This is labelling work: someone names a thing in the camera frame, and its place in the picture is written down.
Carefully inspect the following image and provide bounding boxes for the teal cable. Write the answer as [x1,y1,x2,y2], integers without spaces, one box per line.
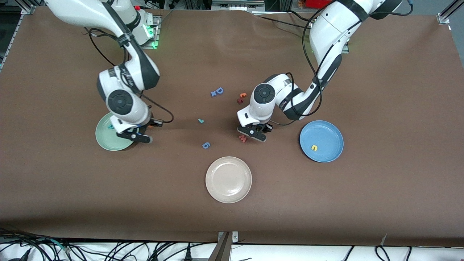
[49,237,71,253]

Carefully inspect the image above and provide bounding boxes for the aluminium camera post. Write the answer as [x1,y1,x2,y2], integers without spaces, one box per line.
[208,232,232,261]

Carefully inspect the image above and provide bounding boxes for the grey metal box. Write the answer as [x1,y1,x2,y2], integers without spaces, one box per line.
[212,0,265,11]

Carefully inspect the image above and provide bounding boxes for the pale green plate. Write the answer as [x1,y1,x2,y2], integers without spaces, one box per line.
[95,112,135,151]

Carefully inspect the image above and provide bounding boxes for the blue plate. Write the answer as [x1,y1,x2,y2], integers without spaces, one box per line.
[299,120,344,163]

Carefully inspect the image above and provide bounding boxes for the aluminium frame rail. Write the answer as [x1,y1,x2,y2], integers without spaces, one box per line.
[0,4,37,71]

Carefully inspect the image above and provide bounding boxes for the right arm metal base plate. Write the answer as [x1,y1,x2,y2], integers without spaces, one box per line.
[147,15,161,49]

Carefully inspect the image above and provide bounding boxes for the beige plate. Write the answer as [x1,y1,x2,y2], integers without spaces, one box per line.
[205,156,252,204]

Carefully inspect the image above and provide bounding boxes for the brown table cover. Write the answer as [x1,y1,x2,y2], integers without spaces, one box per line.
[0,7,464,247]

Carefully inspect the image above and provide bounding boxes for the metal mounting bracket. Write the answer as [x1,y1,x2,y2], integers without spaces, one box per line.
[217,231,240,243]

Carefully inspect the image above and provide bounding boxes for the black table cable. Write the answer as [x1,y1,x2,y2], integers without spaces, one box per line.
[258,15,312,31]

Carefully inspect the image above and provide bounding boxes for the aluminium corner profile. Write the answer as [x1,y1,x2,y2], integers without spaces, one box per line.
[437,0,464,25]

